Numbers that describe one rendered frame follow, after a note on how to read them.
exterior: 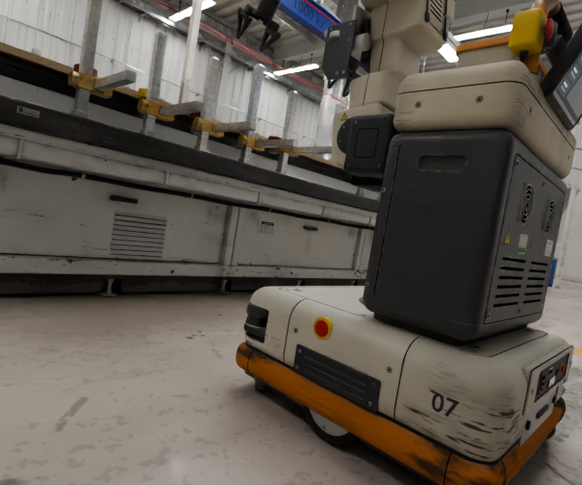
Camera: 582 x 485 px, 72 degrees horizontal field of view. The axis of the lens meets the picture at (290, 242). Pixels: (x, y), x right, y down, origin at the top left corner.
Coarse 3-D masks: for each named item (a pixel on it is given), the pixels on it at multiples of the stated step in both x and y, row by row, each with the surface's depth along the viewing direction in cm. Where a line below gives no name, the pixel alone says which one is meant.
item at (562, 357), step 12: (564, 348) 97; (540, 360) 81; (552, 360) 84; (564, 360) 96; (528, 372) 73; (540, 372) 78; (552, 372) 87; (564, 372) 98; (528, 384) 72; (540, 384) 78; (552, 384) 90; (528, 396) 72; (540, 396) 81; (528, 408) 74
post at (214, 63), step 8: (208, 64) 175; (216, 64) 175; (208, 72) 175; (216, 72) 175; (208, 80) 174; (216, 80) 176; (208, 88) 174; (208, 96) 174; (208, 104) 175; (208, 112) 175; (200, 136) 175; (208, 136) 177; (200, 144) 175
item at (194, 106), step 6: (186, 102) 146; (192, 102) 143; (198, 102) 142; (162, 108) 158; (168, 108) 154; (174, 108) 151; (180, 108) 148; (186, 108) 145; (192, 108) 142; (198, 108) 142; (162, 114) 158; (168, 114) 156; (174, 114) 154; (180, 114) 153
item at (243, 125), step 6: (216, 126) 175; (222, 126) 172; (228, 126) 169; (234, 126) 166; (240, 126) 163; (246, 126) 161; (252, 126) 160; (192, 132) 188; (216, 132) 179; (222, 132) 176
